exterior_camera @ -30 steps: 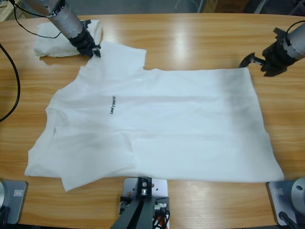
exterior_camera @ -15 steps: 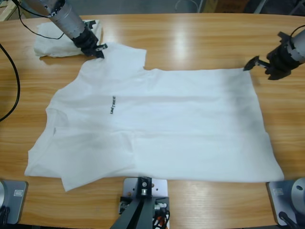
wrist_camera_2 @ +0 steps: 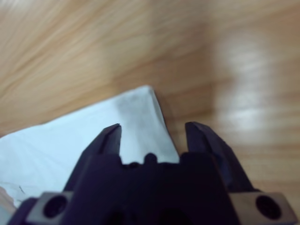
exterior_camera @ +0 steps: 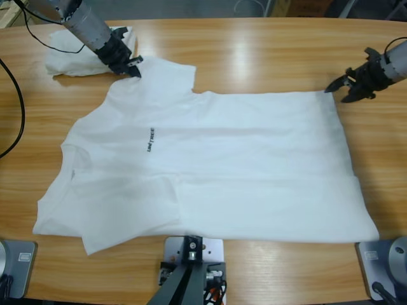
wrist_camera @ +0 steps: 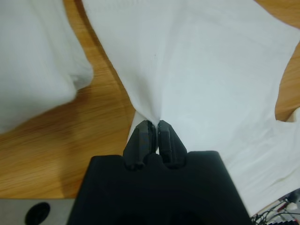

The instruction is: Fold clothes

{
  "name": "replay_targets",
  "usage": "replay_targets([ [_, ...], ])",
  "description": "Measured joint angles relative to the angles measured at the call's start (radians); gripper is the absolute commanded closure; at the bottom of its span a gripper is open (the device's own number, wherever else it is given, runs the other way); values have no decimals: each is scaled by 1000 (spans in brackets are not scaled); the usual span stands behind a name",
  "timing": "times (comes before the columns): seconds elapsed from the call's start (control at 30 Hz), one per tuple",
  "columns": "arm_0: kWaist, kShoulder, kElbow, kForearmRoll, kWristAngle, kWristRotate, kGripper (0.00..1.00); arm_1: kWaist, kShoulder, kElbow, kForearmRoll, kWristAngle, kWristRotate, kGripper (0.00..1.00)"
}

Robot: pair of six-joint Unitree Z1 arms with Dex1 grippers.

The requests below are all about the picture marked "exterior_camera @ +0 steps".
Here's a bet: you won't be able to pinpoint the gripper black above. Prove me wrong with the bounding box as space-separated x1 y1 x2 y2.
323 56 391 104
94 35 144 79

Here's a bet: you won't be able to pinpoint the white t-shirt with black print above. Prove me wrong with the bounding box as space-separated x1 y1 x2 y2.
31 57 381 257

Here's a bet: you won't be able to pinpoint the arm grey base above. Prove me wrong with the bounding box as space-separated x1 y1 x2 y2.
355 235 407 301
0 240 38 299

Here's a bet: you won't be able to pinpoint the folded white t-shirt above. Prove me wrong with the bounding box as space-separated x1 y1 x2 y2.
44 25 138 78

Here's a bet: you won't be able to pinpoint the dark chair with grey legs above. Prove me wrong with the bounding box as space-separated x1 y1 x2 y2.
332 0 407 22

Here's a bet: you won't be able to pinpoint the brown cardboard box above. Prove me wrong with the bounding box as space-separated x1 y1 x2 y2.
273 0 332 17

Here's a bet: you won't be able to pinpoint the stacked cardboard boxes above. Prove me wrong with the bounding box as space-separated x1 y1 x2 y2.
0 0 32 28

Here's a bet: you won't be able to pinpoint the black clamp with silver connectors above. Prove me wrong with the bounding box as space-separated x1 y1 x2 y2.
158 261 228 285

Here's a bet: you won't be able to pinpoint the wrist camera black bracket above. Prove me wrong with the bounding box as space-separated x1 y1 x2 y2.
109 26 128 41
363 46 382 64

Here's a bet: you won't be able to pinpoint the wrist thin black cable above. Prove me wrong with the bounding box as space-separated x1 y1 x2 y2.
383 36 407 53
12 0 86 55

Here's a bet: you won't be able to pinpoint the thick black cable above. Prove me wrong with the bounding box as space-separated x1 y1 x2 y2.
0 58 26 159

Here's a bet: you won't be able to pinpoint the white mount block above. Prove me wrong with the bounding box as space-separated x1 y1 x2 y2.
163 236 226 266

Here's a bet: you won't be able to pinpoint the base black cable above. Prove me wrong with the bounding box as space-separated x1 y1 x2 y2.
0 275 14 301
371 281 400 305

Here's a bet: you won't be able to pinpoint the orange cable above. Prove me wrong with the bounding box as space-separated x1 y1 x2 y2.
203 284 227 305

